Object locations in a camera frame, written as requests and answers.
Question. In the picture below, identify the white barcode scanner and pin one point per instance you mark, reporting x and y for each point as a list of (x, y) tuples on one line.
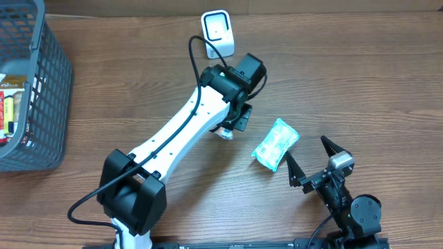
[(217, 29)]

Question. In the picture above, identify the teal tissue pack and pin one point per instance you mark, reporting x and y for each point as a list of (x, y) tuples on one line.
[(276, 143)]

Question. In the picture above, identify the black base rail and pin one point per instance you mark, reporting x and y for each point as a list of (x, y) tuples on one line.
[(295, 244)]

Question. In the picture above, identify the red snack bar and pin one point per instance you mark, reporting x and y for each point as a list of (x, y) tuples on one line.
[(2, 134)]

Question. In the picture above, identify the orange tissue pack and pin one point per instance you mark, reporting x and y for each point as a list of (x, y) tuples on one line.
[(224, 133)]

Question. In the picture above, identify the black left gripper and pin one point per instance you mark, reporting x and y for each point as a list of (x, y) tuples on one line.
[(243, 117)]

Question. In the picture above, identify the grey plastic mesh basket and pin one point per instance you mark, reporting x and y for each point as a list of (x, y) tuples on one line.
[(30, 49)]

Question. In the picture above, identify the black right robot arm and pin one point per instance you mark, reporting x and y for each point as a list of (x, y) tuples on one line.
[(352, 222)]

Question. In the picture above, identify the beige brown snack pouch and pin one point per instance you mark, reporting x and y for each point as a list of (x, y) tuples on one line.
[(12, 82)]

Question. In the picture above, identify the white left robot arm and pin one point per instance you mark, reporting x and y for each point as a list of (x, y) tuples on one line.
[(134, 195)]

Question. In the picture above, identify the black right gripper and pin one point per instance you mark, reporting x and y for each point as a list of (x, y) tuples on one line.
[(312, 182)]

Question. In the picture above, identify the yellow highlighter pen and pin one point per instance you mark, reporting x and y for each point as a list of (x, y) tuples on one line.
[(8, 119)]

